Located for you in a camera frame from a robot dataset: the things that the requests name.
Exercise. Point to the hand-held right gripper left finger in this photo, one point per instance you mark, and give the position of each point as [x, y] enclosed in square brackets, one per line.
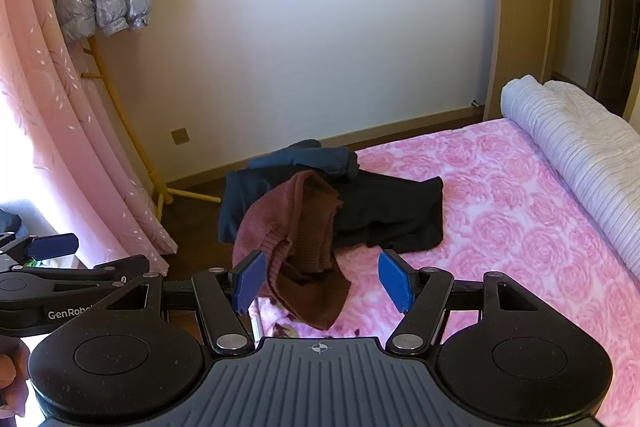
[248, 282]

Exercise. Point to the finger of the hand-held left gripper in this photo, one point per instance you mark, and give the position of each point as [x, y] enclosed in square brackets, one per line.
[75, 276]
[50, 246]

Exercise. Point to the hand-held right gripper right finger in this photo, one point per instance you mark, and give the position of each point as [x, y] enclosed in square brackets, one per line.
[395, 279]

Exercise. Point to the black pants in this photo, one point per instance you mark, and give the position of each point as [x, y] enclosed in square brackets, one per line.
[395, 212]

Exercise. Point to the maroon knit sweater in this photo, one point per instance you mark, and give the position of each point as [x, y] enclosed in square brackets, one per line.
[300, 227]

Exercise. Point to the person's left hand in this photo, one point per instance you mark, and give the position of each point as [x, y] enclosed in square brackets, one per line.
[10, 377]

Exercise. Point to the dark cloth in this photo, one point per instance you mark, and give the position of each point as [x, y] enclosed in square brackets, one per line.
[9, 221]

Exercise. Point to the navy blue garment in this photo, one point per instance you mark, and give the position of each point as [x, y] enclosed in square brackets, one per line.
[235, 197]

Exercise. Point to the pink rose bedsheet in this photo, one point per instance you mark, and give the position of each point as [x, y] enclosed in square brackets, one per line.
[500, 217]

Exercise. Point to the pink floral curtain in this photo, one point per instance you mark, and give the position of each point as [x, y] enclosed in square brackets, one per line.
[60, 107]

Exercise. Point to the wooden coat rack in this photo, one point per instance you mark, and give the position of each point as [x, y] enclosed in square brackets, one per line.
[131, 132]

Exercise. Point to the white striped quilt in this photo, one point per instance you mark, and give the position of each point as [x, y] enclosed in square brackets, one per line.
[575, 142]

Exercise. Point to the light wooden door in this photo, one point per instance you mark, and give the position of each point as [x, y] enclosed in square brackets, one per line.
[525, 47]

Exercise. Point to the dark wooden door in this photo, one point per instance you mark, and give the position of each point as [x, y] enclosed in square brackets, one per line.
[617, 7]

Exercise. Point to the beige wall socket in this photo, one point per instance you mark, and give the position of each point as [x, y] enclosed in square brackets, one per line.
[180, 136]

